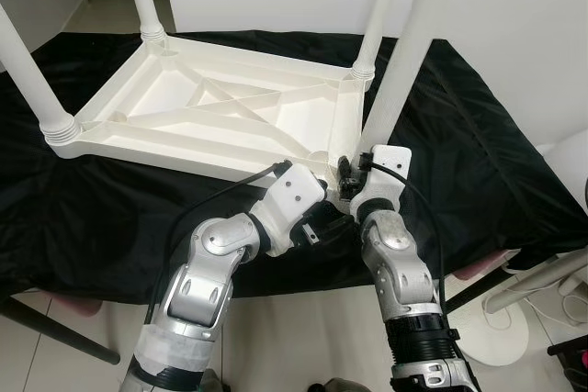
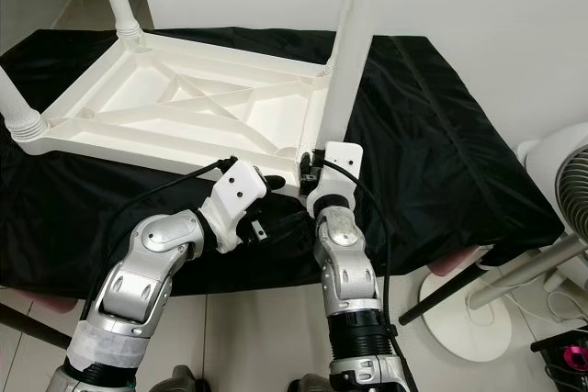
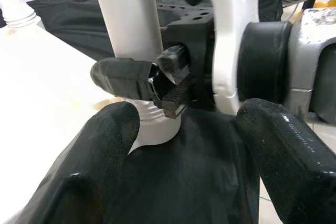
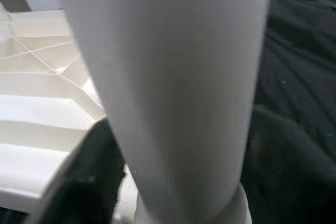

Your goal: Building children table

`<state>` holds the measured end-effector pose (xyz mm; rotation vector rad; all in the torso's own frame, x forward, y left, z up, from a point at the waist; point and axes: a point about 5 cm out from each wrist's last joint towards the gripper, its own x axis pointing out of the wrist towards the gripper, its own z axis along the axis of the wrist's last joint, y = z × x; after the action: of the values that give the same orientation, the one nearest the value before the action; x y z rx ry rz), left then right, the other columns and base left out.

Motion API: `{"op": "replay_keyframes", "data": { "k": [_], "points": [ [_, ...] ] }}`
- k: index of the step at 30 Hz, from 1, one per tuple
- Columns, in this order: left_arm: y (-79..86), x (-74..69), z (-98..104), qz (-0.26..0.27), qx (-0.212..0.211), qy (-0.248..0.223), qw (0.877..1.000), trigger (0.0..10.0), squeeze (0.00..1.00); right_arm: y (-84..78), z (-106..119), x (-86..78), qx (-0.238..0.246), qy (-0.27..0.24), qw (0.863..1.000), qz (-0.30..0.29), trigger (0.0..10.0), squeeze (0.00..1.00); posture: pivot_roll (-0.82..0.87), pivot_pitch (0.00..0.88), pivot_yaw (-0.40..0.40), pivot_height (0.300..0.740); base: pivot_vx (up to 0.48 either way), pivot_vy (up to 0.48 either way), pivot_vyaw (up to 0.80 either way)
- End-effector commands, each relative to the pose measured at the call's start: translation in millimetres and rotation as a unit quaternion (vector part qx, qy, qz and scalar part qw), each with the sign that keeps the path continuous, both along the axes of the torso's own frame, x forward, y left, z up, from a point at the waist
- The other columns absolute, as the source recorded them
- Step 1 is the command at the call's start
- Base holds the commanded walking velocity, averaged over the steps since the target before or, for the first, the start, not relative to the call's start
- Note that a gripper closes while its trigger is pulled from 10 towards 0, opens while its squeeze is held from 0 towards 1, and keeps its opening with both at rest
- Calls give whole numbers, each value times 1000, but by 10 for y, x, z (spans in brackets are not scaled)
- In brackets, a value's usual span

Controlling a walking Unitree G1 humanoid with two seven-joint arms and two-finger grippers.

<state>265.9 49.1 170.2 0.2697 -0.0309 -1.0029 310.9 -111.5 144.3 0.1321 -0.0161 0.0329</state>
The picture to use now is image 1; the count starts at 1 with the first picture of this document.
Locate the white plastic children table top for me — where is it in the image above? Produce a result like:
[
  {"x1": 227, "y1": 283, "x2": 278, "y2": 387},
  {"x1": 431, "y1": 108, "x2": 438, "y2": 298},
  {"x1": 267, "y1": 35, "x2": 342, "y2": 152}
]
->
[{"x1": 45, "y1": 31, "x2": 374, "y2": 183}]

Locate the black cloth table cover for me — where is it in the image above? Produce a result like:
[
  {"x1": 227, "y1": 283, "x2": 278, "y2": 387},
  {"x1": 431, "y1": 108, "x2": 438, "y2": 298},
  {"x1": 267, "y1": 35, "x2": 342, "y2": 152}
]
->
[{"x1": 0, "y1": 31, "x2": 588, "y2": 301}]

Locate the black metal table leg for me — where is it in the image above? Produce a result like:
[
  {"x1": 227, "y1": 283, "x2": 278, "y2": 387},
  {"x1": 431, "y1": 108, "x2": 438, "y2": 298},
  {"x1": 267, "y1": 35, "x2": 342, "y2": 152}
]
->
[
  {"x1": 443, "y1": 267, "x2": 517, "y2": 313},
  {"x1": 0, "y1": 297, "x2": 121, "y2": 366}
]

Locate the grey robot right leg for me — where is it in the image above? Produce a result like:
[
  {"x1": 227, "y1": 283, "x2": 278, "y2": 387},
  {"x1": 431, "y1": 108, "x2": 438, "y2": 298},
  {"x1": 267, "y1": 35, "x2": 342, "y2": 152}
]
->
[{"x1": 308, "y1": 377, "x2": 369, "y2": 392}]

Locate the grey robot leg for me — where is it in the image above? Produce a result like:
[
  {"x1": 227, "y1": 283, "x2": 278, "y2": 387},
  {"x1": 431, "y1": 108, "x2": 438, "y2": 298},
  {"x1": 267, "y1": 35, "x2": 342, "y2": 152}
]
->
[
  {"x1": 308, "y1": 377, "x2": 369, "y2": 392},
  {"x1": 197, "y1": 368, "x2": 222, "y2": 392}
]

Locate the grey robot left leg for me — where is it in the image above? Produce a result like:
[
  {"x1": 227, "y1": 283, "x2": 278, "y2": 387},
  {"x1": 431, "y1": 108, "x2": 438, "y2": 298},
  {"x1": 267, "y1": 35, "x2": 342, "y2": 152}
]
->
[{"x1": 197, "y1": 368, "x2": 222, "y2": 392}]

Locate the white standing fan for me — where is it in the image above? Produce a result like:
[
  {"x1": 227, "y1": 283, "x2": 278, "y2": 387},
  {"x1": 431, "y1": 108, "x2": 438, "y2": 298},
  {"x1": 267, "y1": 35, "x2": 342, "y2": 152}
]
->
[{"x1": 463, "y1": 129, "x2": 588, "y2": 367}]

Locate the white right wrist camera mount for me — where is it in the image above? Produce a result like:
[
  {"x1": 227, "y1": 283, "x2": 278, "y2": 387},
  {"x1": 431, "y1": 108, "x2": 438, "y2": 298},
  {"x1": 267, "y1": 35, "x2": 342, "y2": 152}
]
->
[{"x1": 350, "y1": 143, "x2": 413, "y2": 224}]

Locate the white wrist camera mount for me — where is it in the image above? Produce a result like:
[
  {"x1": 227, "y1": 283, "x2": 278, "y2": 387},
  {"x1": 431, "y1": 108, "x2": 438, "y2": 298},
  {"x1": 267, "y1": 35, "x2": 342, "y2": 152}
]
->
[
  {"x1": 350, "y1": 143, "x2": 413, "y2": 224},
  {"x1": 252, "y1": 162, "x2": 330, "y2": 256}
]

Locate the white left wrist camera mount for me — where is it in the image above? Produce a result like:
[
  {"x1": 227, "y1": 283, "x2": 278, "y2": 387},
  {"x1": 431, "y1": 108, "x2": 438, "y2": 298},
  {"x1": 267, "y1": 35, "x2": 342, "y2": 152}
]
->
[{"x1": 252, "y1": 162, "x2": 330, "y2": 256}]

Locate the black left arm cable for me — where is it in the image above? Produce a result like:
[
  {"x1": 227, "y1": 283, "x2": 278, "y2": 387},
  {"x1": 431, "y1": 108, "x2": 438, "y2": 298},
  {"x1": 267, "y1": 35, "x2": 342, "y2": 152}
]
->
[{"x1": 146, "y1": 160, "x2": 294, "y2": 321}]

